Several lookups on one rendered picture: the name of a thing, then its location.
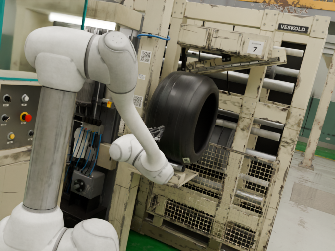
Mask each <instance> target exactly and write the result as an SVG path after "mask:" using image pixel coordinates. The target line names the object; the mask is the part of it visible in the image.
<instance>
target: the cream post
mask: <svg viewBox="0 0 335 251"><path fill-rule="evenodd" d="M173 2H174V0H147V5H146V11H145V16H144V22H143V27H142V33H141V34H148V33H149V34H152V35H156V36H159V37H162V38H167V34H168V28H169V23H170V17H171V12H172V7H173ZM165 45H166V40H162V39H159V38H155V37H152V38H147V36H141V38H140V43H139V49H138V55H137V61H138V74H142V75H145V79H144V80H143V79H138V77H137V84H136V88H135V91H134V95H138V96H142V97H143V101H142V106H141V108H139V107H135V108H136V110H137V112H138V114H139V115H140V117H141V119H142V120H143V122H144V124H145V120H146V114H147V110H148V106H149V103H150V100H151V97H152V95H153V93H154V91H155V89H156V87H157V85H158V81H159V76H160V70H161V65H162V60H163V55H164V50H165ZM141 50H145V51H150V52H152V53H151V58H150V63H144V62H140V55H141ZM138 76H139V75H138ZM127 134H132V132H131V131H130V129H129V128H128V127H127V125H126V124H125V127H124V132H123V135H127ZM128 166H129V164H128V163H125V162H118V166H117V171H116V177H115V183H114V188H113V194H112V199H111V205H110V210H109V215H108V222H109V223H110V224H112V226H113V227H114V229H115V230H116V232H117V235H118V240H119V251H125V250H126V245H127V240H128V235H129V230H130V224H131V219H132V214H133V209H134V204H135V199H136V194H137V188H138V183H139V178H140V175H139V174H137V173H134V172H131V171H128Z"/></svg>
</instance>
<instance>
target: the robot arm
mask: <svg viewBox="0 0 335 251"><path fill-rule="evenodd" d="M24 52H25V56H26V59H27V61H28V62H29V64H30V65H31V66H32V67H33V68H35V69H36V72H37V78H38V81H39V83H40V85H42V88H41V92H40V98H39V105H38V111H37V117H36V123H35V129H34V138H33V144H32V150H31V156H30V162H29V168H28V174H27V180H26V187H25V193H24V199H23V202H21V203H20V204H19V205H18V206H16V207H15V208H14V209H13V211H12V214H11V215H10V216H7V217H5V218H4V219H2V220H1V221H0V251H119V240H118V235H117V232H116V230H115V229H114V227H113V226H112V224H110V223H109V222H107V221H105V220H102V219H97V218H92V219H87V220H83V221H81V222H79V223H78V224H76V225H75V227H74V228H66V227H64V220H63V213H62V211H61V209H60V208H59V206H58V205H57V202H58V196H59V190H60V185H61V179H62V173H63V167H64V162H65V156H66V151H67V145H68V139H69V134H70V128H71V122H72V117H73V111H74V105H75V100H76V94H77V92H79V91H80V89H81V88H82V87H83V84H84V83H85V81H86V79H91V80H95V81H98V82H101V83H104V84H106V87H107V89H108V91H109V93H110V95H111V97H112V100H113V102H114V105H115V107H116V109H117V111H118V113H119V115H120V116H121V118H122V119H123V121H124V122H125V124H126V125H127V127H128V128H129V129H130V131H131V132H132V134H127V135H124V136H122V137H120V138H118V139H117V140H115V141H114V142H113V143H112V145H111V147H110V149H109V155H110V157H111V158H112V159H113V160H114V161H118V162H125V163H128V164H130V165H132V166H133V167H134V168H136V169H137V170H138V171H139V172H140V173H141V174H143V175H144V176H145V177H146V178H148V179H149V180H151V181H152V182H154V183H156V184H160V185H163V184H167V183H168V181H169V180H170V179H171V178H172V176H173V175H174V169H173V167H172V166H171V164H170V163H169V162H168V160H167V159H166V158H165V155H164V154H163V153H162V152H161V151H160V150H159V148H158V146H157V144H156V142H155V140H156V141H157V142H159V141H160V138H161V137H162V135H163V132H164V130H165V126H161V127H159V128H156V127H155V128H154V129H152V128H149V129H147V127H146V125H145V124H144V122H143V120H142V119H141V117H140V115H139V114H138V112H137V110H136V108H135V106H134V103H133V95H134V91H135V88H136V84H137V77H138V61H137V56H136V52H135V49H134V47H133V45H132V43H131V41H130V39H129V38H128V37H127V36H126V35H125V34H123V33H121V32H118V31H110V32H107V33H105V34H103V35H97V34H92V33H89V32H86V31H83V30H78V29H74V28H67V27H59V26H50V27H43V28H39V29H36V30H35V31H33V32H31V33H30V34H29V36H28V37H27V39H26V42H25V46H24Z"/></svg>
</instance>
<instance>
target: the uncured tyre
mask: <svg viewBox="0 0 335 251"><path fill-rule="evenodd" d="M218 109H219V90H218V87H217V85H216V84H215V82H214V81H213V80H212V79H211V78H209V77H207V76H204V75H200V74H195V73H190V72H186V71H174V72H172V73H170V74H169V75H167V76H166V77H164V78H163V79H162V80H161V81H160V83H159V84H158V85H157V87H156V89H155V91H154V93H153V95H152V97H151V100H150V103H149V106H148V110H147V114H146V120H145V125H146V127H147V129H149V128H152V129H154V128H155V127H156V128H159V127H161V126H165V130H164V132H163V135H162V137H161V138H160V141H159V142H157V141H156V140H155V142H156V144H157V146H158V148H159V150H160V151H161V152H162V153H163V154H164V155H165V158H166V159H167V160H170V161H174V162H177V163H180V164H183V165H191V164H193V163H195V162H197V161H198V160H199V159H200V158H201V157H202V156H203V154H204V152H205V151H206V149H207V147H208V145H209V142H210V140H211V137H212V134H213V131H214V128H215V124H216V120H217V115H218ZM182 158H189V159H190V163H184V161H183V159H182Z"/></svg>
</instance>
